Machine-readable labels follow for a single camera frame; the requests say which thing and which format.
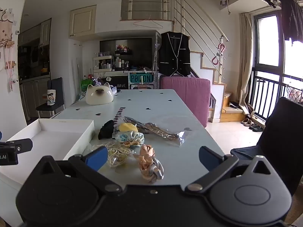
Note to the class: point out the black letter board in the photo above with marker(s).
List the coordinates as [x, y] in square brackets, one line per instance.
[118, 82]

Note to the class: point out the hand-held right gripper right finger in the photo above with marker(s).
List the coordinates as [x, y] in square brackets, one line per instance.
[209, 158]

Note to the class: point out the black balcony railing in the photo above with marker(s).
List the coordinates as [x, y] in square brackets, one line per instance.
[267, 92]

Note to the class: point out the black dining chair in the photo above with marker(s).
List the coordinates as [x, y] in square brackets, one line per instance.
[55, 92]

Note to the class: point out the black vest white trim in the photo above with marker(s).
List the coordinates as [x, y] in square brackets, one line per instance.
[174, 54]

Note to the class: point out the pink cushioned chair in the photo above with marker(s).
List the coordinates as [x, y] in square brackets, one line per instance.
[189, 94]

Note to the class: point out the peach and grey scrunchie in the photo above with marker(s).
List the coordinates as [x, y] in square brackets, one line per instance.
[149, 163]

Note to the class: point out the clear packet dark brown hairband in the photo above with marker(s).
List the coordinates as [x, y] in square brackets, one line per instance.
[135, 122]

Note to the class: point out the clear wrapped brown biscuits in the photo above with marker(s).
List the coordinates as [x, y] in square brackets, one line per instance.
[165, 133]

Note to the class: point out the green bag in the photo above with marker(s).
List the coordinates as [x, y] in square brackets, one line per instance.
[85, 85]

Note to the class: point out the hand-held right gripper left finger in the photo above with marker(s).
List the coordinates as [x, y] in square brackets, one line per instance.
[97, 158]

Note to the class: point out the hanging dark garment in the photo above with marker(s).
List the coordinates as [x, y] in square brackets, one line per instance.
[292, 16]

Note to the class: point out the white printed mug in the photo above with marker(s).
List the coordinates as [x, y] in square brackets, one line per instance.
[51, 97]

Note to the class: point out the pairs of shoes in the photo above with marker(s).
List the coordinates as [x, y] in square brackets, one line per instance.
[252, 124]

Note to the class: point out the beige curtain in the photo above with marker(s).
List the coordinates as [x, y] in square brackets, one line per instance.
[245, 63]

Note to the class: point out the white wall cabinet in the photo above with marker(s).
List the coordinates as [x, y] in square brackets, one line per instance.
[82, 21]

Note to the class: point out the stair railing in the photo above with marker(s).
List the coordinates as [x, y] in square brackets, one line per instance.
[201, 28]

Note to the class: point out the blue patterned scrunchie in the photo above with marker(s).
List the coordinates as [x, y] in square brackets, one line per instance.
[130, 138]

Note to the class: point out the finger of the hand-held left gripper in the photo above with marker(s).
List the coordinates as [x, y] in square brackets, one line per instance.
[23, 145]

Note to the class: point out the teal sign plate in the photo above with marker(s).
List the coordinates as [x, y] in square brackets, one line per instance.
[140, 78]

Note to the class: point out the black office chair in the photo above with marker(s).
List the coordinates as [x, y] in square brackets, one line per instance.
[279, 132]

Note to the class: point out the yellow doughnut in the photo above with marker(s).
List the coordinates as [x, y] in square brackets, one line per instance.
[127, 127]

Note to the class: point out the black scrunchie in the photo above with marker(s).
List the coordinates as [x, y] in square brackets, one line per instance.
[106, 130]

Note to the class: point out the white cosmetics organiser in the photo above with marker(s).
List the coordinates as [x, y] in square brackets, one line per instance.
[102, 62]

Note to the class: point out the white cardboard box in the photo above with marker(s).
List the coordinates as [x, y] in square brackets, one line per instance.
[47, 141]

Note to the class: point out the pink wall hanging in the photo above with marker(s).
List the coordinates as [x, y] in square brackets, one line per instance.
[7, 40]

